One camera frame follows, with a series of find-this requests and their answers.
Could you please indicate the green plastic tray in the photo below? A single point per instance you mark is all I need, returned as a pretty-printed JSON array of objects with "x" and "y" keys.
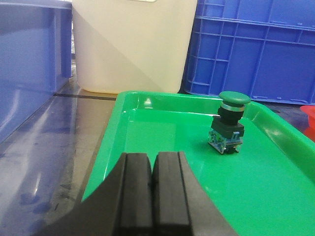
[{"x": 266, "y": 189}]

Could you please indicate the red plastic tray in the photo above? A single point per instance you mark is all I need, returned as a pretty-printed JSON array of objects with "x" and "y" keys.
[{"x": 309, "y": 110}]

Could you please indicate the large blue ribbed crate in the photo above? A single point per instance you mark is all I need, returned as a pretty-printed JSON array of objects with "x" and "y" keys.
[{"x": 262, "y": 48}]

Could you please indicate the blue bin at left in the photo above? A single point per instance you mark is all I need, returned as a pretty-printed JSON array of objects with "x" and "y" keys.
[{"x": 35, "y": 56}]

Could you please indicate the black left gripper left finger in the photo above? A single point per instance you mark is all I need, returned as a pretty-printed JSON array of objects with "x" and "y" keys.
[{"x": 120, "y": 206}]

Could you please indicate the green mushroom push button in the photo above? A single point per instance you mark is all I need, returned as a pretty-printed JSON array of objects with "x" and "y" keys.
[{"x": 226, "y": 132}]

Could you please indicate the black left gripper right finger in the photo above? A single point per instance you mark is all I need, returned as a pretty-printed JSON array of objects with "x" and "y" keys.
[{"x": 181, "y": 206}]

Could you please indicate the cream plastic storage bin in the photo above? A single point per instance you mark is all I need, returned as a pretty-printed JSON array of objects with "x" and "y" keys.
[{"x": 123, "y": 45}]

